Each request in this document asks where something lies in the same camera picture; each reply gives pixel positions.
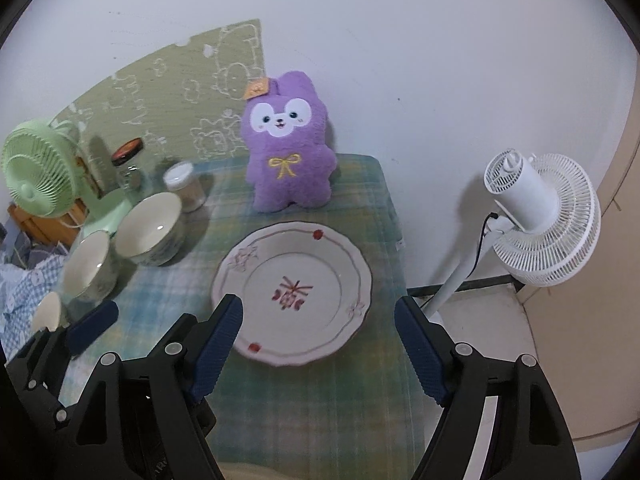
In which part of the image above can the floral ceramic bowl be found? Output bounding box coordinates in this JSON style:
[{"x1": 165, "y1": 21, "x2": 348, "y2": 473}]
[
  {"x1": 114, "y1": 192, "x2": 186, "y2": 266},
  {"x1": 30, "y1": 292, "x2": 67, "y2": 335},
  {"x1": 61, "y1": 231, "x2": 119, "y2": 304}
]

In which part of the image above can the red pattern white plate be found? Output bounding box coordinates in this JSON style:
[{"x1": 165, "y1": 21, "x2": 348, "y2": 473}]
[{"x1": 212, "y1": 221, "x2": 372, "y2": 367}]

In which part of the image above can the blue checkered bedding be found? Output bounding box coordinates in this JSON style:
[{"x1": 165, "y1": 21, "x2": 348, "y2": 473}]
[{"x1": 1, "y1": 226, "x2": 68, "y2": 360}]

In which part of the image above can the wooden bed headboard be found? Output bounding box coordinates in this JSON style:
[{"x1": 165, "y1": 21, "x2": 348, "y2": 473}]
[{"x1": 8, "y1": 200, "x2": 87, "y2": 248}]

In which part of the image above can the beige door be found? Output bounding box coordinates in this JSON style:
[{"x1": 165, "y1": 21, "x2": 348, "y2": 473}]
[{"x1": 514, "y1": 129, "x2": 640, "y2": 441}]

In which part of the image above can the green desk fan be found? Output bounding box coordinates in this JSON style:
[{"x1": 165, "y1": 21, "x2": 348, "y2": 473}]
[{"x1": 1, "y1": 120, "x2": 132, "y2": 237}]

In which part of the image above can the glass jar black lid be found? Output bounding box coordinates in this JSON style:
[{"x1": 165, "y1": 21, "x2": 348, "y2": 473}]
[{"x1": 111, "y1": 138, "x2": 144, "y2": 196}]

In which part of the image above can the cotton swab container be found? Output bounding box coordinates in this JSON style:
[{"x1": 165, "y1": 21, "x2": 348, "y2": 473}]
[{"x1": 163, "y1": 162, "x2": 206, "y2": 212}]

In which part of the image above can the white standing fan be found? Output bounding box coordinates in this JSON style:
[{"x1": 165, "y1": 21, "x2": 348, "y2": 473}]
[{"x1": 422, "y1": 148, "x2": 601, "y2": 321}]

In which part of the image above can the purple plush bunny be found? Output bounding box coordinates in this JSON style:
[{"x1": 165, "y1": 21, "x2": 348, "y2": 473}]
[{"x1": 240, "y1": 70, "x2": 337, "y2": 212}]

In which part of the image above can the black fan power cable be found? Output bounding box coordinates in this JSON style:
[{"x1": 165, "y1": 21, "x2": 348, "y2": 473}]
[{"x1": 472, "y1": 212, "x2": 501, "y2": 291}]

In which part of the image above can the green cartoon wall mat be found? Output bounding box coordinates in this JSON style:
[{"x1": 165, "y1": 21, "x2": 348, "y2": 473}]
[{"x1": 52, "y1": 20, "x2": 265, "y2": 192}]

